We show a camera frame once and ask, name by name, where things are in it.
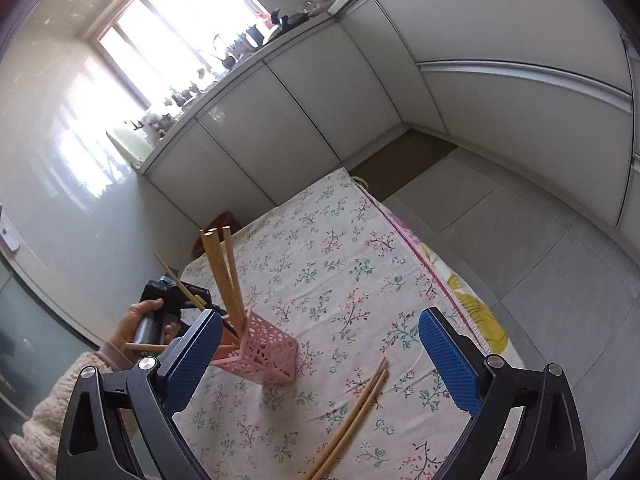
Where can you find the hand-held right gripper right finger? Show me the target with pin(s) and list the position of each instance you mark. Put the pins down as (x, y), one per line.
(450, 360)

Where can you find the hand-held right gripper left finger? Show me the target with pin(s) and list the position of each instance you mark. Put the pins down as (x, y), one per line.
(192, 360)

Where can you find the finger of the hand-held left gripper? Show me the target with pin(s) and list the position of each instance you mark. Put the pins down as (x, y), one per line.
(195, 297)

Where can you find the wooden chopstick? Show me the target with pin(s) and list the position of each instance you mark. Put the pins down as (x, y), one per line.
(175, 277)
(354, 425)
(210, 250)
(218, 250)
(147, 347)
(231, 255)
(347, 417)

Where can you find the pink perforated utensil holder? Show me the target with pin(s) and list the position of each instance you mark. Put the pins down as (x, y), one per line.
(270, 355)

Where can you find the person's left forearm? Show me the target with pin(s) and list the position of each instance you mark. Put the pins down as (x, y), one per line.
(45, 410)

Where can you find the person's left hand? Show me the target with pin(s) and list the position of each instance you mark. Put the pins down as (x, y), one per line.
(125, 327)

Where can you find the yellow flowered pink blanket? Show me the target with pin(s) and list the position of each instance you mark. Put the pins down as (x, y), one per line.
(475, 310)

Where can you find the red trash bin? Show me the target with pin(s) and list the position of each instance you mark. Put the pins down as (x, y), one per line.
(220, 221)

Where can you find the frosted glass door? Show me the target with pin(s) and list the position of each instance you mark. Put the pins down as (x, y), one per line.
(35, 330)

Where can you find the white floral tablecloth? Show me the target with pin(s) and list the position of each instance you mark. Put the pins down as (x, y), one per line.
(325, 260)

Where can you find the pale green cutting board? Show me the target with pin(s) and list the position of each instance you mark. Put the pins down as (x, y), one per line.
(127, 145)

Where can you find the white kitchen base cabinet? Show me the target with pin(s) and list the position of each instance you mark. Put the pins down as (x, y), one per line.
(280, 110)
(525, 60)

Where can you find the kitchen window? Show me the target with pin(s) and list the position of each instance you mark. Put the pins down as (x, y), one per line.
(170, 30)

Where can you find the black countertop utensil holder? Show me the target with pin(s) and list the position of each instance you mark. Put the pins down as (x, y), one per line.
(254, 36)

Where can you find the black wok with lid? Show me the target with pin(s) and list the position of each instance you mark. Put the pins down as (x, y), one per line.
(292, 20)

